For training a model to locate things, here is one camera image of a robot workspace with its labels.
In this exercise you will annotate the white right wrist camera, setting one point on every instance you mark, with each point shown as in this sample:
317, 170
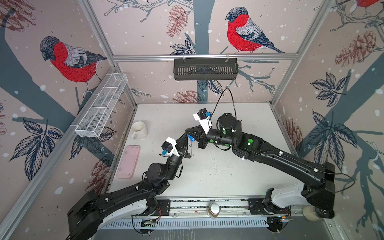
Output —
204, 118

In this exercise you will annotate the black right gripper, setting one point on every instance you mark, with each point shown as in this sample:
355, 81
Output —
198, 134

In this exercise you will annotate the white ceramic mug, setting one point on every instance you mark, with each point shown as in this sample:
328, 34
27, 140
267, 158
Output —
139, 130

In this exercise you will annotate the tape roll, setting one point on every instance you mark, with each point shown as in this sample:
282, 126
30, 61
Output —
314, 214

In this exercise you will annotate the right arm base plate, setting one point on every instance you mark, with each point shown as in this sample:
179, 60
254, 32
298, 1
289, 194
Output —
258, 207

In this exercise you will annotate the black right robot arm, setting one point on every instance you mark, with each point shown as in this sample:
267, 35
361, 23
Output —
317, 186

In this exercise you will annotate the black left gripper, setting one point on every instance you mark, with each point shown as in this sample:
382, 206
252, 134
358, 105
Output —
182, 149

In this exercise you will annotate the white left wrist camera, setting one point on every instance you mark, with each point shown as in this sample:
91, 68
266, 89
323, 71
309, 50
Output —
169, 148

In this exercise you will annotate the white wire mesh basket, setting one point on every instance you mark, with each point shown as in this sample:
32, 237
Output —
99, 112

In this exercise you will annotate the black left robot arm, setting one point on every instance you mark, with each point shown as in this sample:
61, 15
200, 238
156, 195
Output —
155, 181

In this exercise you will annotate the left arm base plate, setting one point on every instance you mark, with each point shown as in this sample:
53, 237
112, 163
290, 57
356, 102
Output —
162, 208

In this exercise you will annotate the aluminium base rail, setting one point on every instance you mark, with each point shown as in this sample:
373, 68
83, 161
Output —
179, 208

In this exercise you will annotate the black slotted wall basket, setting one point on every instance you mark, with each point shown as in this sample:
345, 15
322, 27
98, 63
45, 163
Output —
205, 69

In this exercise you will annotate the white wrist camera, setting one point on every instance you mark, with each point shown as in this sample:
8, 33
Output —
204, 118
169, 148

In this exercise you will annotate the pink rectangular tray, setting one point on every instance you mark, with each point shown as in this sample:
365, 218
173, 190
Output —
128, 162

